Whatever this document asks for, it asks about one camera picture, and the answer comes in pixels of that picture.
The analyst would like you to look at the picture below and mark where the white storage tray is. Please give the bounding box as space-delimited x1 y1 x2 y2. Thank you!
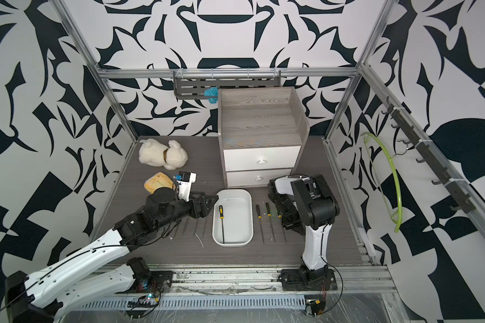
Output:
212 189 254 247

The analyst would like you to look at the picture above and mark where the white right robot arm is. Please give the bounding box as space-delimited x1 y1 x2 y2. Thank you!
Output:
268 174 340 272

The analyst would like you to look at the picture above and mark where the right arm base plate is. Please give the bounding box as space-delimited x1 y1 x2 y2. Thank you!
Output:
278 266 339 292

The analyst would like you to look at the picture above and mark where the right controller board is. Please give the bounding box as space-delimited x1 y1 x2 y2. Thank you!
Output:
304 299 326 317

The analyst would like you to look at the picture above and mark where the green hoop hanger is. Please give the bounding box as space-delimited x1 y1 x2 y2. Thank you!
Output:
361 132 404 234

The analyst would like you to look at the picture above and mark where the teal cloth ball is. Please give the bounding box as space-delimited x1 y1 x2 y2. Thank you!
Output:
204 87 218 104

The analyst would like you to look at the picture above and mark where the grey wooden drawer cabinet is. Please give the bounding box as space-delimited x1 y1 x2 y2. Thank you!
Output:
218 87 310 188

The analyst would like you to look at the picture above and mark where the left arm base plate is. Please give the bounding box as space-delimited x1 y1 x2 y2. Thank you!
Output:
123 271 174 293

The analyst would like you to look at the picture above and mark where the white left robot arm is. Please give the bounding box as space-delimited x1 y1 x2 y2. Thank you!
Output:
5 187 218 322

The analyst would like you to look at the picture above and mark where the controller board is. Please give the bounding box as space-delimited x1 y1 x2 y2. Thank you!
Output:
304 299 326 317
127 293 160 309

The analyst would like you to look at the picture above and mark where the grey wall shelf rack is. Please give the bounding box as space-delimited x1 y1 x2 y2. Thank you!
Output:
172 69 282 100

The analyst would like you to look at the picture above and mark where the left controller board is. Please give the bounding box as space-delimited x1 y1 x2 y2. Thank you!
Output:
127 293 160 309

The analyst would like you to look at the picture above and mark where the yellow tissue pack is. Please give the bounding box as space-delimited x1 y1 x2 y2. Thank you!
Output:
144 172 175 194

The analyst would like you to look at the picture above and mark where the white plush dog toy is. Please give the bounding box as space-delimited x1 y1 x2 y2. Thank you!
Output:
139 139 188 170

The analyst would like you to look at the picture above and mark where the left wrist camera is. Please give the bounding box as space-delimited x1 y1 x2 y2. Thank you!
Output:
174 171 197 202

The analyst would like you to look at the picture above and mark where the grey hook rail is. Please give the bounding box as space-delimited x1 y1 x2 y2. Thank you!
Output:
383 96 476 213

